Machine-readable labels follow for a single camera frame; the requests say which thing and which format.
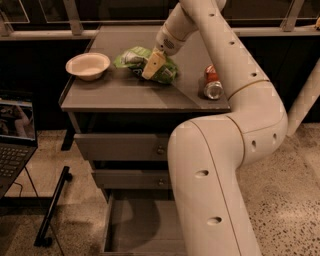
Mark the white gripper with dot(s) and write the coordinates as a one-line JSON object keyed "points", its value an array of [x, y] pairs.
{"points": [[167, 43]]}

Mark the green rice chip bag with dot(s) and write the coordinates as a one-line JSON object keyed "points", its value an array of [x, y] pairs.
{"points": [[136, 58]]}

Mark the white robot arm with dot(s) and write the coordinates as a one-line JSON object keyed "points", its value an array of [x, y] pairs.
{"points": [[204, 153]]}

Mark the grey drawer cabinet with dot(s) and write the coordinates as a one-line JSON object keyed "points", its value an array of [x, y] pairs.
{"points": [[119, 102]]}

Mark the top grey drawer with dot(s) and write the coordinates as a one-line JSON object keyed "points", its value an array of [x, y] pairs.
{"points": [[122, 147]]}

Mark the middle grey drawer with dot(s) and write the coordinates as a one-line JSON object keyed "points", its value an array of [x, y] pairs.
{"points": [[132, 179]]}

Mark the open bottom grey drawer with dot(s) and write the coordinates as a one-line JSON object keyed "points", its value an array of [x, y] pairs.
{"points": [[142, 223]]}

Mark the red coca-cola can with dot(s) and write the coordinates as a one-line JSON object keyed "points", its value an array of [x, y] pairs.
{"points": [[213, 88]]}

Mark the white paper bowl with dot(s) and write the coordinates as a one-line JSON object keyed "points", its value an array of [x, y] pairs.
{"points": [[88, 66]]}

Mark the black laptop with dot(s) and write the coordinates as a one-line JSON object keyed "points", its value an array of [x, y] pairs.
{"points": [[18, 140]]}

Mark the black stand leg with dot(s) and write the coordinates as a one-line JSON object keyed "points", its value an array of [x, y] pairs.
{"points": [[41, 239]]}

